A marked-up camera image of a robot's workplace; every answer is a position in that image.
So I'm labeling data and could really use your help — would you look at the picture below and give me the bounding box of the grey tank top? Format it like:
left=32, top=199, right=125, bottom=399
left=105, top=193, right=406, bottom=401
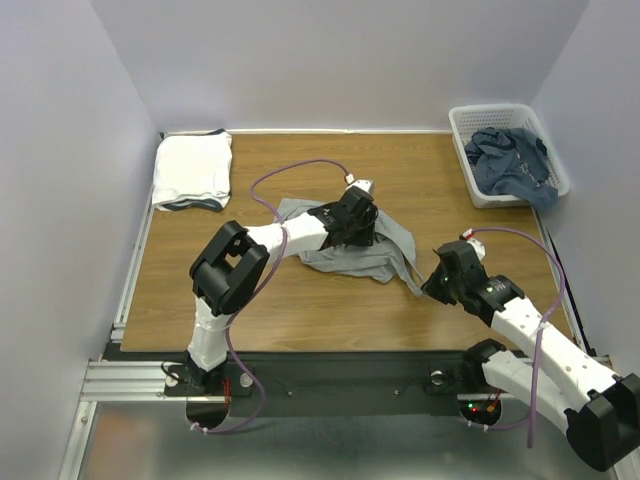
left=298, top=211, right=425, bottom=297

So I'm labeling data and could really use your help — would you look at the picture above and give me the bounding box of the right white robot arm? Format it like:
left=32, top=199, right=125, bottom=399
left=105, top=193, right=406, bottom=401
left=423, top=238, right=639, bottom=472

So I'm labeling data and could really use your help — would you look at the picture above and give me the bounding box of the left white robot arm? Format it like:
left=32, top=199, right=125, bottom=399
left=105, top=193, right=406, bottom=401
left=185, top=180, right=377, bottom=394

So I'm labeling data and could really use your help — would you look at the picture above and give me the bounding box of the blue tank top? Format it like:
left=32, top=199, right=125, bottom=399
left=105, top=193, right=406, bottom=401
left=464, top=127, right=558, bottom=210

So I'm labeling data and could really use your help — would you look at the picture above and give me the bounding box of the folded white tank top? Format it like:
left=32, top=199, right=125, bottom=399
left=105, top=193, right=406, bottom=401
left=151, top=130, right=233, bottom=206

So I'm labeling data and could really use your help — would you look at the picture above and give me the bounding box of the white plastic basket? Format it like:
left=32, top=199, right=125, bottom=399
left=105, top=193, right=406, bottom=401
left=449, top=104, right=569, bottom=209

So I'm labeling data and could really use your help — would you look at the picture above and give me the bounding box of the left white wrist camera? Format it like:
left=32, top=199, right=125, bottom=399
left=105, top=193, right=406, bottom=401
left=345, top=174, right=375, bottom=195

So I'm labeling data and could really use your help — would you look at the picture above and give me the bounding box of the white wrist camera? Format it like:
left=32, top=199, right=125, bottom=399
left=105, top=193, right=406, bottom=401
left=460, top=229, right=486, bottom=261
left=345, top=174, right=375, bottom=195

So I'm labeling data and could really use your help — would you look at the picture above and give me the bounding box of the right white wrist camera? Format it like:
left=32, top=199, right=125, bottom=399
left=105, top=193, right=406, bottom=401
left=460, top=229, right=486, bottom=261

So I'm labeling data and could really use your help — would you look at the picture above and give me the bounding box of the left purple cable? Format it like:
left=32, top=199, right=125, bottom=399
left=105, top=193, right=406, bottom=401
left=187, top=158, right=351, bottom=435

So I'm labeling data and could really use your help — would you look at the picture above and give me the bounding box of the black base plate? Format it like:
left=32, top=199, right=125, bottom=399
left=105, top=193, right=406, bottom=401
left=163, top=350, right=502, bottom=423

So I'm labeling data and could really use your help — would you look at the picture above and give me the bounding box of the aluminium frame rail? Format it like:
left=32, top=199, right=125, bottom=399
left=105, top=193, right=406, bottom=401
left=57, top=355, right=626, bottom=480

